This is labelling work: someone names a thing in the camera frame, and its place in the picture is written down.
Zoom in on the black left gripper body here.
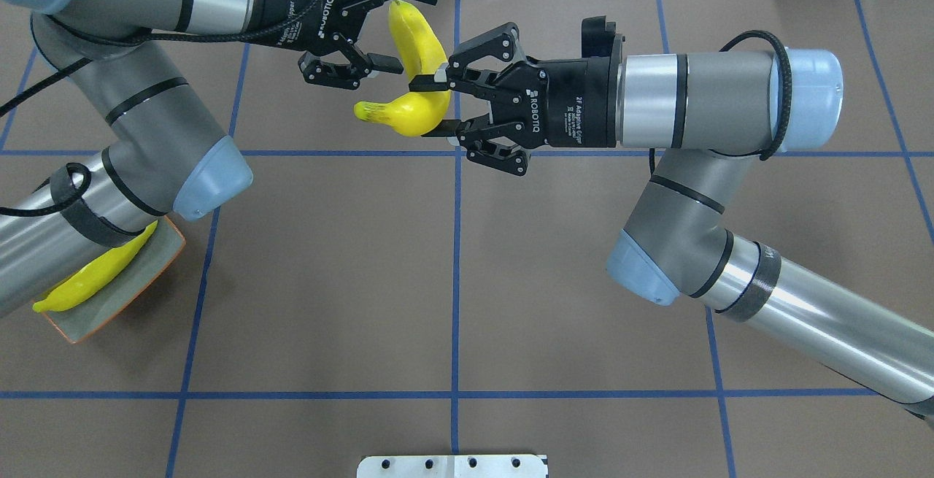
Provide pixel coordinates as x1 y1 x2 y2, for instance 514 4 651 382
255 0 390 90

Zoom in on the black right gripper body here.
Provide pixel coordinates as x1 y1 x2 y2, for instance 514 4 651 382
447 23 621 176

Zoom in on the yellow banana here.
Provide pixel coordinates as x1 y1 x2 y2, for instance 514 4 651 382
353 1 451 136
32 221 159 314

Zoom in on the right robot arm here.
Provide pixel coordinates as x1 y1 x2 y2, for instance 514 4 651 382
409 16 932 423

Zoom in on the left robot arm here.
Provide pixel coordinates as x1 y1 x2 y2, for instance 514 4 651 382
2 0 437 315

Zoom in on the grey square plate orange rim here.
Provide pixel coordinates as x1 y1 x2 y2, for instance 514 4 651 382
43 217 185 344

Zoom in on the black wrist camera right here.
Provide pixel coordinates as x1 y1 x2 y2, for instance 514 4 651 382
580 15 626 58

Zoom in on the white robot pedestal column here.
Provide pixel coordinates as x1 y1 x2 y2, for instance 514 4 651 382
356 454 549 477

